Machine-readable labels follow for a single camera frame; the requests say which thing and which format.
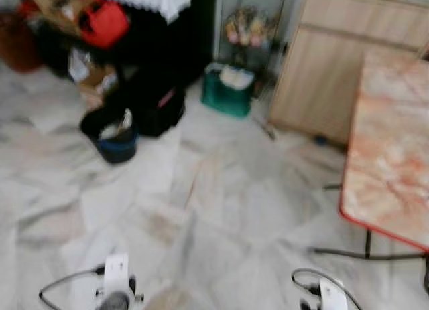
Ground black and blue bucket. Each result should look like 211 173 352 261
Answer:
80 107 140 165

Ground black metal table legs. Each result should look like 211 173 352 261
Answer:
309 181 429 292

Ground black bag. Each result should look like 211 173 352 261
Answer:
117 68 188 139

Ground pink marble folding table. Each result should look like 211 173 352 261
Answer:
339 50 429 252

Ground green plastic basket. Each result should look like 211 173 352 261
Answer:
200 62 256 119

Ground brown cardboard box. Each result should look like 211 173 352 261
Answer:
69 48 120 111

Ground red bag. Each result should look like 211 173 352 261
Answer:
78 0 131 50

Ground brown red pot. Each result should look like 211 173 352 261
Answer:
0 10 42 74

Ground cluster of small figurines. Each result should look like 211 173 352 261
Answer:
224 7 273 51

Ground light wooden cabinet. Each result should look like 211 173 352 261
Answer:
268 0 429 147

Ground white lace cloth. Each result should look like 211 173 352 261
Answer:
94 0 192 25

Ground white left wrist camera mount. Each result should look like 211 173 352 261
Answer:
101 253 131 303

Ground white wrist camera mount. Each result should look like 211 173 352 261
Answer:
101 253 131 303
318 278 349 310

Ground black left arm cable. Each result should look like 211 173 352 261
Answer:
38 266 107 310

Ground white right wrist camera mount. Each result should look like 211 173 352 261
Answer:
318 278 349 310

